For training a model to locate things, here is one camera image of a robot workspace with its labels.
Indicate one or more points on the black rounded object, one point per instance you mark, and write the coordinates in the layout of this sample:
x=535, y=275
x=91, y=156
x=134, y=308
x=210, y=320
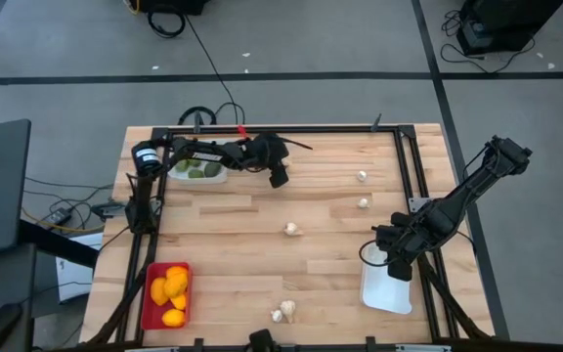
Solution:
x=262, y=341

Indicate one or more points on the red plastic basket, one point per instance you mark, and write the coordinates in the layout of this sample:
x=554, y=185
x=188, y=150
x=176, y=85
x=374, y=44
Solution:
x=152, y=318

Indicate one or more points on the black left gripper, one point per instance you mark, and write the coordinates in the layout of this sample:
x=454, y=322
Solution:
x=267, y=151

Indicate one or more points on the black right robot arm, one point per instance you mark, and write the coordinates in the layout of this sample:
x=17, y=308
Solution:
x=477, y=176

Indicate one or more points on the grey metal bracket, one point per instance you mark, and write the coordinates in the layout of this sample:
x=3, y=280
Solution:
x=417, y=204

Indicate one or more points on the black equipment case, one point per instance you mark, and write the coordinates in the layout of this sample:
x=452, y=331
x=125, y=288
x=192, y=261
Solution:
x=174, y=5

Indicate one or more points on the yellow lemon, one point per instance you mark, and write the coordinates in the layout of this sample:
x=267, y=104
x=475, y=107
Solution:
x=173, y=318
x=180, y=302

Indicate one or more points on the black metal table frame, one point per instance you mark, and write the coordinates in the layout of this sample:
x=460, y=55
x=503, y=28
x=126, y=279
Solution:
x=335, y=129

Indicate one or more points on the small red strip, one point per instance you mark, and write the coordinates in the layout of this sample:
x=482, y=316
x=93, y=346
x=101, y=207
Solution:
x=243, y=132

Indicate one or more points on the white box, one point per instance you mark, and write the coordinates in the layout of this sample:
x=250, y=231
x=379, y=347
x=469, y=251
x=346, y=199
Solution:
x=73, y=278

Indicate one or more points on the black computer mouse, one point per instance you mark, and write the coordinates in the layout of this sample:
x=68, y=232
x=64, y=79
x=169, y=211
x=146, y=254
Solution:
x=0, y=325

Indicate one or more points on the black equipment box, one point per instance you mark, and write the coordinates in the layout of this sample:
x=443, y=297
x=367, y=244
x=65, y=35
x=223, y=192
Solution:
x=506, y=24

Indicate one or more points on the white plastic basket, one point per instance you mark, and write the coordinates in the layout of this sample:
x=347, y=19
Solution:
x=384, y=293
x=198, y=180

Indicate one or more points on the large dark green avocado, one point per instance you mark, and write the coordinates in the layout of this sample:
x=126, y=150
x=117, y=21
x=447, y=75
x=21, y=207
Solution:
x=212, y=169

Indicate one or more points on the small white garlic bulb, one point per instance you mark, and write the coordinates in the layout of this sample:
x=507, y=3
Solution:
x=362, y=176
x=363, y=203
x=277, y=316

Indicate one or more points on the black power adapter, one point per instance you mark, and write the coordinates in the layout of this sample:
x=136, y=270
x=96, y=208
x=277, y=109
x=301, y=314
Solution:
x=59, y=216

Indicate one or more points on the large beige garlic bulb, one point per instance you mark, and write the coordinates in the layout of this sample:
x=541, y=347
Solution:
x=288, y=308

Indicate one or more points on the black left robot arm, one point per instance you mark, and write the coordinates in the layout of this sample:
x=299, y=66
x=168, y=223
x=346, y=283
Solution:
x=184, y=146

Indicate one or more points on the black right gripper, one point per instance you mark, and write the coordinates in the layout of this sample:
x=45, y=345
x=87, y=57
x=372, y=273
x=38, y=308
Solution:
x=401, y=239

